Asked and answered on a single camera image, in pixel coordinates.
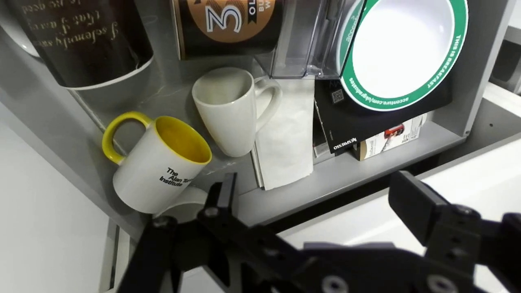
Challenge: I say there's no small white red box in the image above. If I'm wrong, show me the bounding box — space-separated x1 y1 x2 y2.
354 112 433 162

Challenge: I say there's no white mug yellow interior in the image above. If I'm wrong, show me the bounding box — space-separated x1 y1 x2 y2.
101 110 215 216

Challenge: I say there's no black box brown label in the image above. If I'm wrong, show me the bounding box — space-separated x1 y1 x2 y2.
171 0 285 60

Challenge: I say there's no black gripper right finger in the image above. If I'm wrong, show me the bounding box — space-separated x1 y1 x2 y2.
388 167 521 293

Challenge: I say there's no white kitchen counter unit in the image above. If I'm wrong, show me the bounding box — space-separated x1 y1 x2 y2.
0 102 521 293

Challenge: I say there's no clear plastic container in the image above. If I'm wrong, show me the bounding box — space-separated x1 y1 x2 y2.
269 0 363 81

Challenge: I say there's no green rimmed white plate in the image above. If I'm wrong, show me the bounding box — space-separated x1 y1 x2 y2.
337 0 471 113

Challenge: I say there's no plain white mug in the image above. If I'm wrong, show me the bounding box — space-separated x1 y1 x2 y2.
191 65 282 159

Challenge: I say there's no white paper pouch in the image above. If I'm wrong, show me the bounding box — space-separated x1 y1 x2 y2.
251 73 318 192

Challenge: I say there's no black mug with script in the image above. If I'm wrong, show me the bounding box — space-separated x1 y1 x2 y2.
8 0 155 92

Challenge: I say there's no small white mug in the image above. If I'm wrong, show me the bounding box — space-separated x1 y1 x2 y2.
155 185 210 224

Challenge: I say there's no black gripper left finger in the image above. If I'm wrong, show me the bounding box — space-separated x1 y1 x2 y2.
116 170 306 293

